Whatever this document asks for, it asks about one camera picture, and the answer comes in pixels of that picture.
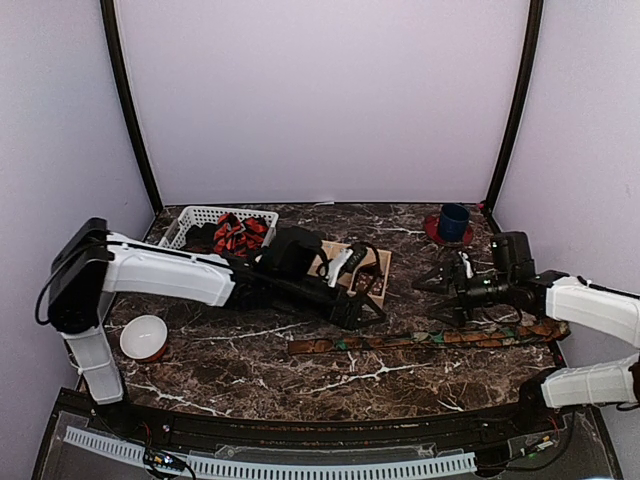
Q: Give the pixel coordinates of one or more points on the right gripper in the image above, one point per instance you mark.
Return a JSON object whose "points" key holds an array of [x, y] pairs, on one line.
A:
{"points": [[461, 303]]}

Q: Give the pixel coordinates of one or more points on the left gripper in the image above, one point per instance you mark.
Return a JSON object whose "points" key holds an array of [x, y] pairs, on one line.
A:
{"points": [[334, 313]]}

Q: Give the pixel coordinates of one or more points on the brown green patterned tie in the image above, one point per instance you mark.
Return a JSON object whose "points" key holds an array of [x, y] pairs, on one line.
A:
{"points": [[504, 336]]}

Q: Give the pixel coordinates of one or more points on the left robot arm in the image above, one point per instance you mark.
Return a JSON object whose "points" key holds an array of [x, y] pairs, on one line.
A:
{"points": [[98, 261]]}

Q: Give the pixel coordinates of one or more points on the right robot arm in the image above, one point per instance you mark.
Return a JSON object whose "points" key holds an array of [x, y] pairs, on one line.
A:
{"points": [[560, 297]]}

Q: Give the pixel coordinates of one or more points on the rolled brown patterned tie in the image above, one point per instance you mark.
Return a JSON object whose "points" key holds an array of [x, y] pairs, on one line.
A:
{"points": [[369, 285]]}

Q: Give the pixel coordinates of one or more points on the wooden compartment tray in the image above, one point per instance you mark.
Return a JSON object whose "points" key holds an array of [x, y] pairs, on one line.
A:
{"points": [[368, 264]]}

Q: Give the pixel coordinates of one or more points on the red saucer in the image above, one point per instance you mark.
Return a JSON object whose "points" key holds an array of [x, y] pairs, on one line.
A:
{"points": [[431, 224]]}

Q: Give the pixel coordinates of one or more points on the blue cup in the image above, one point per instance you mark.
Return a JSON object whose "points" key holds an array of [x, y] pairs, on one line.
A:
{"points": [[453, 222]]}

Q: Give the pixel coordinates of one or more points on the red black striped tie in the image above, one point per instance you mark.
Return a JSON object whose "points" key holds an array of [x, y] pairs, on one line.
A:
{"points": [[237, 237]]}

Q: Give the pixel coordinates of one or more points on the white perforated basket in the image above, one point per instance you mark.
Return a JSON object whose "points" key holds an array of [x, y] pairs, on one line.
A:
{"points": [[175, 236]]}

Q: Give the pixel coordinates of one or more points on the dark tie in basket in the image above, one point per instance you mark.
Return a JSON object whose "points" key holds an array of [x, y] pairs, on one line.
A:
{"points": [[201, 239]]}

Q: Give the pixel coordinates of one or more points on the white orange bowl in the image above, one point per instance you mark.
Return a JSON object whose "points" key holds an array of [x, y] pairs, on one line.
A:
{"points": [[144, 339]]}

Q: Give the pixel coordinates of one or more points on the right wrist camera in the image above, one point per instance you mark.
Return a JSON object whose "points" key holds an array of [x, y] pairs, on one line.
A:
{"points": [[512, 256]]}

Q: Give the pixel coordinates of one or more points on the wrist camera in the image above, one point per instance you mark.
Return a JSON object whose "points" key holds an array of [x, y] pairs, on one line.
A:
{"points": [[512, 256], [290, 254]]}

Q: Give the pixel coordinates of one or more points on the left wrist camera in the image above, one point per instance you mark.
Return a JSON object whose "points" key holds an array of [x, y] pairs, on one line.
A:
{"points": [[290, 254]]}

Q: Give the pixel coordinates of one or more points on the grey cable duct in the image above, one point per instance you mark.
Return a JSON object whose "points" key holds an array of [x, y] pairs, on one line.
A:
{"points": [[246, 463]]}

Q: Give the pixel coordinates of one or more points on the right black frame post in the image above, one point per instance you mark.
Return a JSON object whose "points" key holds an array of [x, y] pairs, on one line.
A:
{"points": [[521, 88]]}

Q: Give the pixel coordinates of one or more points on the black frame post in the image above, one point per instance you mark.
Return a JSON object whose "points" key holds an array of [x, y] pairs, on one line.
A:
{"points": [[123, 89], [521, 88]]}

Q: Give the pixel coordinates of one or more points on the black front rail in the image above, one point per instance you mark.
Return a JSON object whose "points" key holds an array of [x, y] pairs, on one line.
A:
{"points": [[490, 429]]}

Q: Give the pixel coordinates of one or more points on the left black frame post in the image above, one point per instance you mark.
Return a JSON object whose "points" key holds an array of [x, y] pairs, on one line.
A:
{"points": [[123, 89]]}

